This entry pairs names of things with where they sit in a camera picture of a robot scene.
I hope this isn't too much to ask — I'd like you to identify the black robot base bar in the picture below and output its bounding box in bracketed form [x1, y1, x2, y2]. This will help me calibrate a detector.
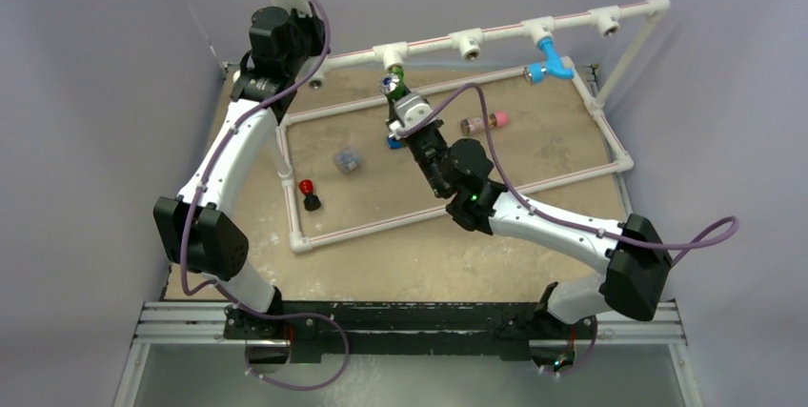
[223, 299, 596, 369]

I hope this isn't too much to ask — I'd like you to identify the blue water faucet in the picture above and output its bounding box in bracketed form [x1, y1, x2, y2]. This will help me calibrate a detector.
[523, 36, 575, 85]

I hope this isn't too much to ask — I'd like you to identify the purple cable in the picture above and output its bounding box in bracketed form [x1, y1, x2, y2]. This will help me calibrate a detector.
[394, 82, 739, 251]
[179, 0, 332, 323]

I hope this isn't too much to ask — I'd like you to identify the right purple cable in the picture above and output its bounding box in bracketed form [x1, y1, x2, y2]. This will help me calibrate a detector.
[394, 82, 739, 251]

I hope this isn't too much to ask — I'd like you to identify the aluminium table frame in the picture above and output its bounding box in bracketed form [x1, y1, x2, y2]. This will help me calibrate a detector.
[113, 59, 703, 407]

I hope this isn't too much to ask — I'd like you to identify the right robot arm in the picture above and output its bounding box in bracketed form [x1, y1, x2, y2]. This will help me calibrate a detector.
[386, 94, 673, 337]

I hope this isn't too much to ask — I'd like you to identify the green water faucet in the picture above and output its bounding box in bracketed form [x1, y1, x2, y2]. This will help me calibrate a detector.
[379, 65, 411, 103]

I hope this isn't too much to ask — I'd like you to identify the blue cube block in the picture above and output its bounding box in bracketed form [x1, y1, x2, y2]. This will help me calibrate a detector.
[387, 137, 404, 150]

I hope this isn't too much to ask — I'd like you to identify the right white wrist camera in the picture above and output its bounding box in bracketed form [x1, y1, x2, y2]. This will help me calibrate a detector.
[387, 92, 433, 140]

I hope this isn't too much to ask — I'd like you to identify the pink capped small bottle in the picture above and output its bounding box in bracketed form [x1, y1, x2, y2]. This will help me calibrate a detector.
[459, 112, 510, 137]

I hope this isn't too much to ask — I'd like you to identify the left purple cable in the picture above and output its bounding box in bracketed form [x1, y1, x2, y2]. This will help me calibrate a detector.
[179, 0, 332, 323]

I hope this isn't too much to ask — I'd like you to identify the red and black knob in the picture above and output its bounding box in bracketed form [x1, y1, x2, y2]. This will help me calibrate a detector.
[298, 179, 322, 212]

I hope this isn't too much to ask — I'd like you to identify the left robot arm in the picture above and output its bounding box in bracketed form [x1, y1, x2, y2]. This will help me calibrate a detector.
[153, 6, 331, 339]

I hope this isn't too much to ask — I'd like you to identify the white PVC pipe frame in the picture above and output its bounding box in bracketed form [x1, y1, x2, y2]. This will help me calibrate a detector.
[272, 0, 671, 254]

